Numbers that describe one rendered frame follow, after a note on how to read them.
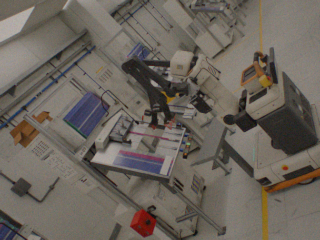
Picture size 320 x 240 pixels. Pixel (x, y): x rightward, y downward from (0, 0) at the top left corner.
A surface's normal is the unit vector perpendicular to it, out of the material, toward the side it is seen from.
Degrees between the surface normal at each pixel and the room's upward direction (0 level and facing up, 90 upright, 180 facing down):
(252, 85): 92
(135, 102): 90
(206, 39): 90
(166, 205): 90
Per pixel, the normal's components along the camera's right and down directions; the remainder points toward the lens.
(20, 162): 0.66, -0.48
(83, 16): -0.26, 0.58
